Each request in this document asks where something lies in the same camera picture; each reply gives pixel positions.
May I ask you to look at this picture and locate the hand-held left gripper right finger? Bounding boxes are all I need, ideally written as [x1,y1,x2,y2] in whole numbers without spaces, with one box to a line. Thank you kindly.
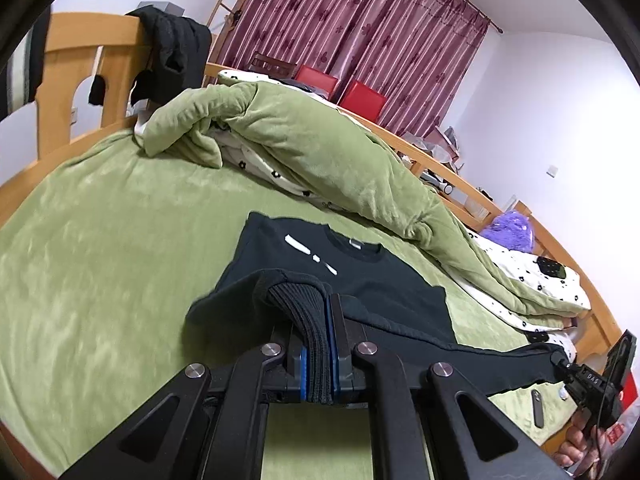
[325,293,571,480]

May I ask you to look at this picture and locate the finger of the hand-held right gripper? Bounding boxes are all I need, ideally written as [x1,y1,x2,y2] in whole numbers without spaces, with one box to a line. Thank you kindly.
[550,351,577,382]

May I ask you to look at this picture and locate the pile of grey plastic bags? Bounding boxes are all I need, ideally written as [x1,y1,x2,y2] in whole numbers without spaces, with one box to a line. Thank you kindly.
[402,125,463,166]

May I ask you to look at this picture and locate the red object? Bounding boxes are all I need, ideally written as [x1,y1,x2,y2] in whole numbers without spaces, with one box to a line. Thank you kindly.
[620,375,640,407]

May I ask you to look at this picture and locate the grey box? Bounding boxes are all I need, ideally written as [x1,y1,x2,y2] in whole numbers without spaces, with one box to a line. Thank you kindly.
[137,1,185,17]

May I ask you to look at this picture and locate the black and white striped cloth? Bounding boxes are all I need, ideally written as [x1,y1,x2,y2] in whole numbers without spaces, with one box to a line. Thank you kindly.
[0,7,52,121]

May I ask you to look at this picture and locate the wooden bed frame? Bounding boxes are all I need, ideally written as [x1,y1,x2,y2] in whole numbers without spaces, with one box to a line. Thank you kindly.
[0,11,626,361]

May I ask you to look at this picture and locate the black clothes on headboard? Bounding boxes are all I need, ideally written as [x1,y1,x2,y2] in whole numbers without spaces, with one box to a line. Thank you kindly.
[89,5,213,111]

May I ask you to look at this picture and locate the person's right hand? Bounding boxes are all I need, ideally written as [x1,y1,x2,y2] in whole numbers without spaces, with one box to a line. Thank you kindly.
[555,417,602,477]

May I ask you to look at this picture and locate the white floral pillow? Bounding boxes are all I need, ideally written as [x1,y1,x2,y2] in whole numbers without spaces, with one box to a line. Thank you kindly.
[519,327,579,357]

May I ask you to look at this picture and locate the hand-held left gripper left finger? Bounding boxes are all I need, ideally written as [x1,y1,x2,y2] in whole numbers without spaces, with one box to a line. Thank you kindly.
[60,324,306,480]

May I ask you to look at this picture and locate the white bag with red label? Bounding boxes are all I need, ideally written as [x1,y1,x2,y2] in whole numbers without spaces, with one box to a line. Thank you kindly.
[602,405,640,454]

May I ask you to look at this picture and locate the black sweatshirt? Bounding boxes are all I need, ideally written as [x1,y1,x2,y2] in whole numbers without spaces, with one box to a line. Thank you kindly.
[186,211,568,404]

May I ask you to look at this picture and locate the purple plush toy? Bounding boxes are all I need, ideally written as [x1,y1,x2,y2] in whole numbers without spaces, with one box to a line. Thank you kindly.
[479,211,535,253]

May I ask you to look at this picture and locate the green quilt with floral lining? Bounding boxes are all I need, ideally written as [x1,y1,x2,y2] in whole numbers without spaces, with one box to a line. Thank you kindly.
[132,70,591,333]

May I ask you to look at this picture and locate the maroon floral curtain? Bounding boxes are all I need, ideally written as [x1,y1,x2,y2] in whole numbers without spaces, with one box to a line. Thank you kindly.
[215,0,493,136]

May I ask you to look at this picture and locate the wooden coat rack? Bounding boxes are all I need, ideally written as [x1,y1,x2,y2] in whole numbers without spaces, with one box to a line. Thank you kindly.
[207,0,251,68]

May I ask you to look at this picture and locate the dark wooden chair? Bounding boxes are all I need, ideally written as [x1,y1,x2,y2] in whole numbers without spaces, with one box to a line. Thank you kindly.
[248,52,301,79]

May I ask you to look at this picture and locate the red chair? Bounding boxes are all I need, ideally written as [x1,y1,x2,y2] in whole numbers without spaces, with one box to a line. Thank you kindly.
[338,79,387,123]
[295,65,340,101]

